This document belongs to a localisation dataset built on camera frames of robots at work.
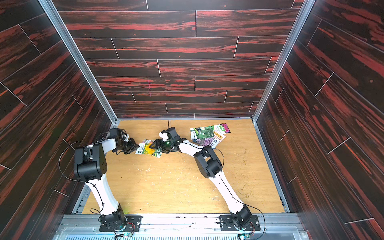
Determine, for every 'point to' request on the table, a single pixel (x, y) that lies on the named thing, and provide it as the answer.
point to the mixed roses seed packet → (158, 153)
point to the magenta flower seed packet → (223, 128)
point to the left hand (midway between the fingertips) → (141, 145)
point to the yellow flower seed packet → (144, 148)
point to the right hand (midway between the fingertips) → (155, 147)
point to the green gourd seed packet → (202, 132)
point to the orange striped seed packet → (218, 138)
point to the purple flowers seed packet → (210, 141)
